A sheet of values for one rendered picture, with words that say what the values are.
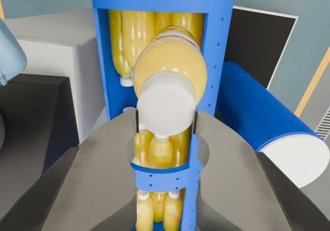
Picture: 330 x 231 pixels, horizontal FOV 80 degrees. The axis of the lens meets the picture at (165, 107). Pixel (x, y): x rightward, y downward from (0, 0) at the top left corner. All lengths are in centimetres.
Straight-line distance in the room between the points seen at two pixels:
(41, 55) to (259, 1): 147
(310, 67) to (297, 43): 25
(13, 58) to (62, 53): 20
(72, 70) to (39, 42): 8
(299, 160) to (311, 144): 8
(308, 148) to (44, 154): 78
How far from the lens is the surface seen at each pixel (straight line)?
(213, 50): 39
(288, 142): 80
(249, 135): 84
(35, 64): 51
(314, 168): 94
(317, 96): 219
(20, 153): 45
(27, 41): 51
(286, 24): 164
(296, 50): 190
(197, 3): 35
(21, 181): 45
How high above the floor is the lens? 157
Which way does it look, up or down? 61 degrees down
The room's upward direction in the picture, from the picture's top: 180 degrees clockwise
